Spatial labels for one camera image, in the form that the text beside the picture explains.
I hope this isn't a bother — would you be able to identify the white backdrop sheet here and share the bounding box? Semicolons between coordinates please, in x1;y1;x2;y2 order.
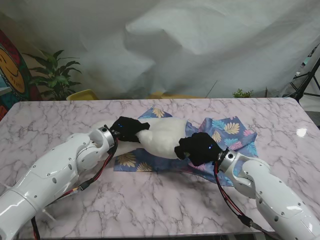
0;0;320;100

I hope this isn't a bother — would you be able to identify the white pillow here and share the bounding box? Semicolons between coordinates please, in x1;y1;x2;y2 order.
93;117;188;160

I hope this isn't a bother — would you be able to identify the red black arm cable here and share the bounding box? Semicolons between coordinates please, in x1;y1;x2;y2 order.
29;136;121;240
211;159;276;233

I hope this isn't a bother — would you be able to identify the colourful smiley face board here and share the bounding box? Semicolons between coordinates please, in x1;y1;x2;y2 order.
0;29;42;121

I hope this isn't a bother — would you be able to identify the white zip tie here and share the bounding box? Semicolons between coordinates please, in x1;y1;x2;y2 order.
41;209;56;222

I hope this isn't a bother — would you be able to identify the red black left arm cable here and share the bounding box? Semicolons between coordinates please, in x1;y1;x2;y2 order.
29;136;121;240

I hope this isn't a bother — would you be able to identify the large green potted plant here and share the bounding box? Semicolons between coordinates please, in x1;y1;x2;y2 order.
22;49;83;101

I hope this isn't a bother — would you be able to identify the small green plant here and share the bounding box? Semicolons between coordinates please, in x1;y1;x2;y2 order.
231;88;255;99

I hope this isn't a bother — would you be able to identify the red black right arm cable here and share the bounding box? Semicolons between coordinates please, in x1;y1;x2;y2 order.
211;159;276;233

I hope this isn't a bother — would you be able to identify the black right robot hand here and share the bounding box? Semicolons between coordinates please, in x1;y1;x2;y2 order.
174;132;223;168

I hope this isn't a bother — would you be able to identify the yellow plastic chair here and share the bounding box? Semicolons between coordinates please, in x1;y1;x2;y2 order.
66;89;100;101

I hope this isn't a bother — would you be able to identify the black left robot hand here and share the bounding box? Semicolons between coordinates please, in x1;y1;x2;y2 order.
109;116;151;144

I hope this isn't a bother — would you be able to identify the blue leaf print pillowcase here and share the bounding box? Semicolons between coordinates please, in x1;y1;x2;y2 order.
113;106;258;188

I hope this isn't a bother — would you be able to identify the black tripod stand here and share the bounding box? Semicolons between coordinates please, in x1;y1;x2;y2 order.
282;42;320;105

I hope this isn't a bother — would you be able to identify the thin brown stick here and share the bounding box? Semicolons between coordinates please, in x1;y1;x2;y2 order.
205;80;218;99

